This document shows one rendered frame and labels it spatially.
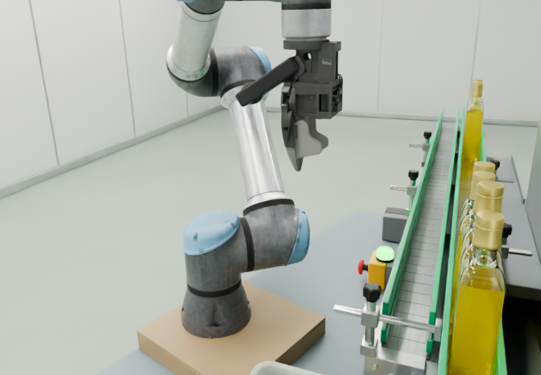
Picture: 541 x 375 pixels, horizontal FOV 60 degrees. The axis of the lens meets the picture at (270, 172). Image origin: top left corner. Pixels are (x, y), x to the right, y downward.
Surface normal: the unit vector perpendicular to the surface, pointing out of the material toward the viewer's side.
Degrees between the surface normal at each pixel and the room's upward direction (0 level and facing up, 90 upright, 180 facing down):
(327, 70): 90
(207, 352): 0
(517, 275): 0
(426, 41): 90
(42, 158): 90
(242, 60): 52
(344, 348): 0
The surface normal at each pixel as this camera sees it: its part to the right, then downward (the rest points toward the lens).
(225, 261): 0.31, 0.29
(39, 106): 0.93, 0.10
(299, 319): -0.02, -0.95
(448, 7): -0.38, 0.30
